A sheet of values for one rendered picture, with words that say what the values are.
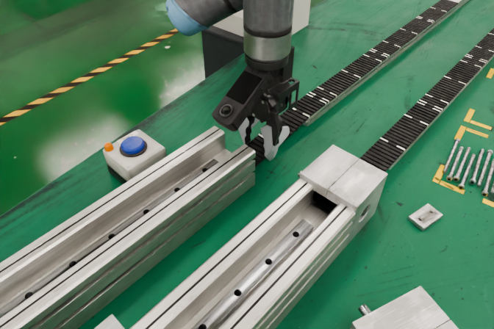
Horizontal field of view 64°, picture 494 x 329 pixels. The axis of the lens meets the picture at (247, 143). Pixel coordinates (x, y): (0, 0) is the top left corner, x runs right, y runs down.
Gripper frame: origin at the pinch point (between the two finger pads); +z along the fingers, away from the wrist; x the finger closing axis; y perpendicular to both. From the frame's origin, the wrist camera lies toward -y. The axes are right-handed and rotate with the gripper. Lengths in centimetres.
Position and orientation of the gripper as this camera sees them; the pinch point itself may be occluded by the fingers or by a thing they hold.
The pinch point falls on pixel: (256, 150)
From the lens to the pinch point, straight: 76.2
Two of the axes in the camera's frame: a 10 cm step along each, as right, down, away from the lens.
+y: 6.8, -4.9, 5.5
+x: -7.4, -4.5, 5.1
